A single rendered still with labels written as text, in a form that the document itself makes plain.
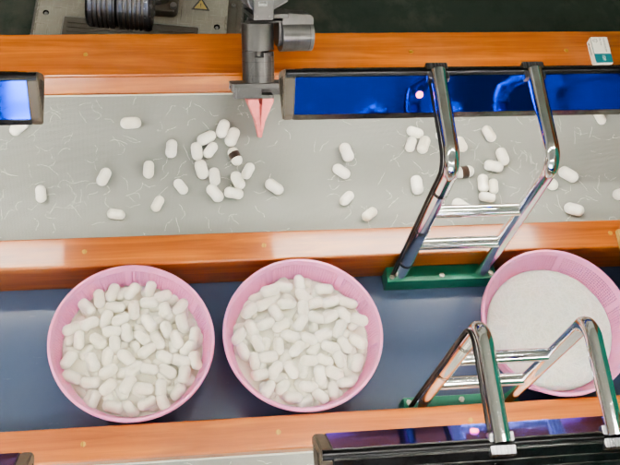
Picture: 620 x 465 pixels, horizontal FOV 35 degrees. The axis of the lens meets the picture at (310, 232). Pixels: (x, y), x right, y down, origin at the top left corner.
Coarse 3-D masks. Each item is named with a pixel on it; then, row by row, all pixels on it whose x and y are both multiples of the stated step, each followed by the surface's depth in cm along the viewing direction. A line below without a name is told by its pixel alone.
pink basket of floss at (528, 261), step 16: (528, 256) 176; (544, 256) 177; (560, 256) 177; (576, 256) 176; (496, 272) 173; (512, 272) 177; (560, 272) 179; (576, 272) 178; (592, 272) 176; (496, 288) 176; (592, 288) 178; (608, 288) 175; (592, 384) 169
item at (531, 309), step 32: (512, 288) 177; (544, 288) 177; (576, 288) 178; (512, 320) 174; (544, 320) 174; (608, 320) 176; (576, 352) 172; (608, 352) 173; (544, 384) 169; (576, 384) 170
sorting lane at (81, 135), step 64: (0, 128) 178; (64, 128) 179; (192, 128) 182; (320, 128) 185; (384, 128) 187; (512, 128) 190; (576, 128) 192; (0, 192) 172; (64, 192) 174; (128, 192) 175; (192, 192) 176; (256, 192) 178; (320, 192) 179; (384, 192) 181; (512, 192) 184; (576, 192) 185
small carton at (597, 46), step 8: (592, 40) 196; (600, 40) 196; (592, 48) 195; (600, 48) 195; (608, 48) 195; (592, 56) 195; (600, 56) 194; (608, 56) 194; (592, 64) 195; (600, 64) 194; (608, 64) 194
